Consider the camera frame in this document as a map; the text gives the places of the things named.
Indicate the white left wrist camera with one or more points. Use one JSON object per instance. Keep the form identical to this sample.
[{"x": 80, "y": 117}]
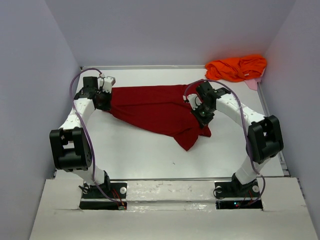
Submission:
[{"x": 105, "y": 84}]

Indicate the orange t shirt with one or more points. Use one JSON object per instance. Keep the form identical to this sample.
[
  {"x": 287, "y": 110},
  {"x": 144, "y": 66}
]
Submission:
[{"x": 236, "y": 69}]

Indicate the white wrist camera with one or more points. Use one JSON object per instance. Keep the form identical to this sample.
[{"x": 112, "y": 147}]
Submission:
[
  {"x": 193, "y": 100},
  {"x": 105, "y": 84}
]

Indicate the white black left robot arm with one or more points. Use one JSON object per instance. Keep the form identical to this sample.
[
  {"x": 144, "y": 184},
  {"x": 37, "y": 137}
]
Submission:
[{"x": 71, "y": 146}]

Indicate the dark red t shirt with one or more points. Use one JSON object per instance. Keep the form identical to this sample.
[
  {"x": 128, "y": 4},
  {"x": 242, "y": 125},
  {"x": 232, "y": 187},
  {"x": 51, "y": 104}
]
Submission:
[{"x": 159, "y": 109}]

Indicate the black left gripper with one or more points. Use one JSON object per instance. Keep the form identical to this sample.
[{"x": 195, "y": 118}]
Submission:
[{"x": 104, "y": 101}]

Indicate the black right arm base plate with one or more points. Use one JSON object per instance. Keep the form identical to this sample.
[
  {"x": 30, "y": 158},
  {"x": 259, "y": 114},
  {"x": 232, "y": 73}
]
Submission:
[{"x": 229, "y": 199}]

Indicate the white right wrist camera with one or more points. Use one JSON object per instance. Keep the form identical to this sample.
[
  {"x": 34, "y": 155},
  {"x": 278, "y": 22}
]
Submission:
[{"x": 193, "y": 100}]

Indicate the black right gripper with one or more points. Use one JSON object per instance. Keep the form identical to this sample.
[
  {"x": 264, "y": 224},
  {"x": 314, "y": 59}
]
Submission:
[{"x": 203, "y": 118}]

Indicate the white cardboard front cover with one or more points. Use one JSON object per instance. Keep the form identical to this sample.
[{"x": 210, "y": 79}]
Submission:
[{"x": 173, "y": 210}]

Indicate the pink t shirt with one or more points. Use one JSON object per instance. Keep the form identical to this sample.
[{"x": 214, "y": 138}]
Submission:
[{"x": 253, "y": 83}]

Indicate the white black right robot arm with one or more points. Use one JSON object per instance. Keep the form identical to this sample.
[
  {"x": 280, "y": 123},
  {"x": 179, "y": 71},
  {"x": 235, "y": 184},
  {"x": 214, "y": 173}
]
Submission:
[{"x": 263, "y": 135}]

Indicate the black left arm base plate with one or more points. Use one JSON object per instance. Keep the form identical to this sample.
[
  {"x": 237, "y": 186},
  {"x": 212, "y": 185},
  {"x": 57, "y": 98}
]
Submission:
[{"x": 114, "y": 199}]

